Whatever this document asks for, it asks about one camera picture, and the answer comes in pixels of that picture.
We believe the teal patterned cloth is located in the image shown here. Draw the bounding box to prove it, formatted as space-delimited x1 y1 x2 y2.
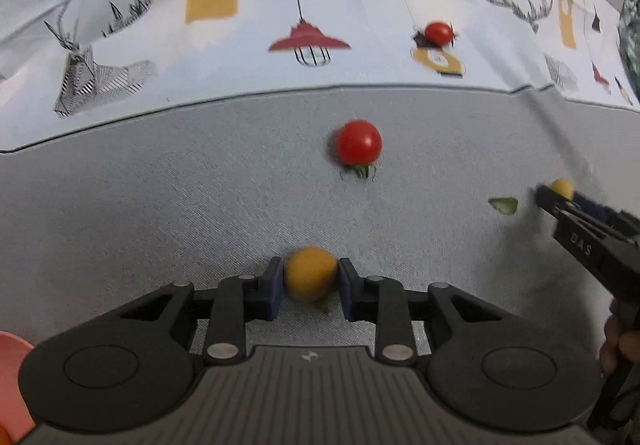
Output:
617 0 640 91

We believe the person's right hand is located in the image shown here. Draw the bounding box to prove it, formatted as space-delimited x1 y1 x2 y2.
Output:
600 301 640 376

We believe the dull orange-yellow round fruit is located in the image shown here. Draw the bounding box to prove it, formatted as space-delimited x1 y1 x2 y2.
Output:
283 246 340 304

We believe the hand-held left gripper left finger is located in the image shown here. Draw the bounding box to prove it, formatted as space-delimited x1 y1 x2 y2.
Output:
120 256 285 366

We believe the pink bowl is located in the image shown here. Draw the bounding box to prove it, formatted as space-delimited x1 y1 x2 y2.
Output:
0 331 36 444

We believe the white printed bedsheet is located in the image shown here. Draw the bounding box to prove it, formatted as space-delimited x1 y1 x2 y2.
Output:
0 0 640 153

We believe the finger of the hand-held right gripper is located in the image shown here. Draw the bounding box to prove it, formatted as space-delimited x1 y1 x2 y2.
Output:
534 184 585 220
572 192 640 240

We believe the red cherry tomato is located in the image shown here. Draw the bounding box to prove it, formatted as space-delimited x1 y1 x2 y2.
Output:
424 22 457 47
332 119 385 181

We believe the green leaf piece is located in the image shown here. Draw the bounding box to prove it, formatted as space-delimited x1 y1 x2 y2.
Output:
489 196 521 216

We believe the small yellow round fruit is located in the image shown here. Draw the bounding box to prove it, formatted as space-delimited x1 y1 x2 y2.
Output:
550 178 576 201

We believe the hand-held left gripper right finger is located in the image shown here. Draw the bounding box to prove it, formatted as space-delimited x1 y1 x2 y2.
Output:
338 257 501 366

